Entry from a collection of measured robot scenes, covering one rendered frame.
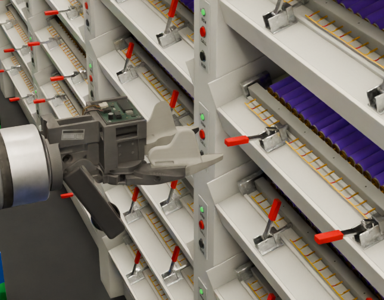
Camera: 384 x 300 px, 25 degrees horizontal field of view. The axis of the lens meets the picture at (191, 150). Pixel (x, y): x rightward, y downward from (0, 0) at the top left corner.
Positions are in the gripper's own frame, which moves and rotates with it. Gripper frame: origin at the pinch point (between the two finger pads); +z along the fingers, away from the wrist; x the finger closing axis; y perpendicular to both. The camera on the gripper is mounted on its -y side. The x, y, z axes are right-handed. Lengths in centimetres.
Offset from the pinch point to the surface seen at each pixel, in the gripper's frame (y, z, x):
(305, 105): -5.8, 25.2, 17.2
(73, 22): -29, 18, 125
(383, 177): -6.1, 24.3, -5.3
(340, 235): -8.3, 13.5, -12.5
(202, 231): -39, 17, 35
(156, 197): -49, 19, 64
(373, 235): -9.1, 18.2, -13.0
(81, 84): -48, 20, 125
